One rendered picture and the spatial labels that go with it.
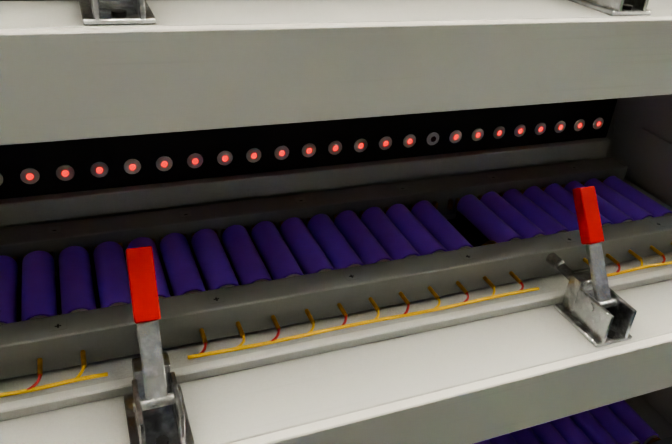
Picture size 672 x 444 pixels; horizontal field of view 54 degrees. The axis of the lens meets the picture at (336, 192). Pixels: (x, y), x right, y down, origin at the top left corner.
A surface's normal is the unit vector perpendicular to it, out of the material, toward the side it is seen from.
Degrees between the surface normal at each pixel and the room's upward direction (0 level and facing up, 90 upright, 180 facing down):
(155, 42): 108
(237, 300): 18
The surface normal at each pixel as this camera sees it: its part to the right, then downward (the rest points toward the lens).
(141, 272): 0.34, -0.12
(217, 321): 0.37, 0.47
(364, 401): 0.08, -0.88
